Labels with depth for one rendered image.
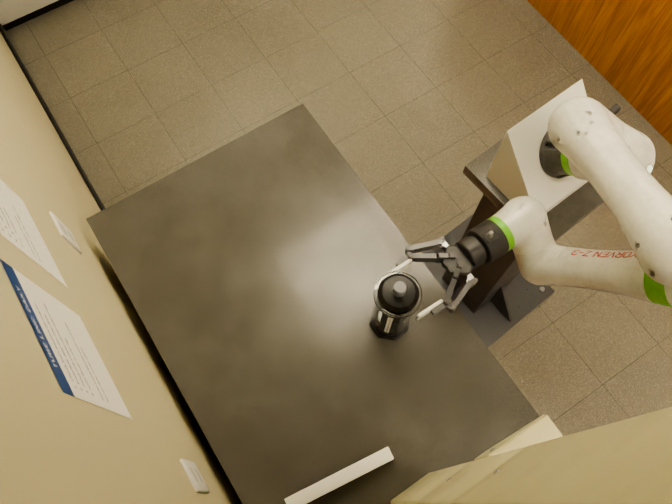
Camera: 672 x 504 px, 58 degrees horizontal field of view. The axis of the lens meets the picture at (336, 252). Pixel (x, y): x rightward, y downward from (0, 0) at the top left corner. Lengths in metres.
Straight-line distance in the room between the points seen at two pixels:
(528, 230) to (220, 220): 0.80
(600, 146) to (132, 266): 1.17
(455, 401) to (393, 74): 1.96
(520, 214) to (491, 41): 1.96
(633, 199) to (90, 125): 2.51
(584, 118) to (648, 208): 0.29
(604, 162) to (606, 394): 1.52
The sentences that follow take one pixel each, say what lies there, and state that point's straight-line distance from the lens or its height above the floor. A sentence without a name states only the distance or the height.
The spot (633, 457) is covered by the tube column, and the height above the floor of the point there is 2.09.
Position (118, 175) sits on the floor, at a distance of 2.97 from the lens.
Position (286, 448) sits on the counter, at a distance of 1.52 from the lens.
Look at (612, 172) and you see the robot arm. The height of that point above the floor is 1.41.
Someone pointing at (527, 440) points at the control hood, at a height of 1.51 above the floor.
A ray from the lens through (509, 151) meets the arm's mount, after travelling 1.63.
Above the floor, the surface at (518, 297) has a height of 0.01.
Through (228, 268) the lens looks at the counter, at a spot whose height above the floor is 0.94.
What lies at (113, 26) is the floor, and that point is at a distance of 3.51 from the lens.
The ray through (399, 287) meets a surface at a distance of 1.31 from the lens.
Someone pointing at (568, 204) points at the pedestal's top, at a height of 0.94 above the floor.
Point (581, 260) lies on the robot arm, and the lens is 1.47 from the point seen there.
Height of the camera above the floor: 2.45
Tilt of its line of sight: 68 degrees down
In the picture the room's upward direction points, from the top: 1 degrees clockwise
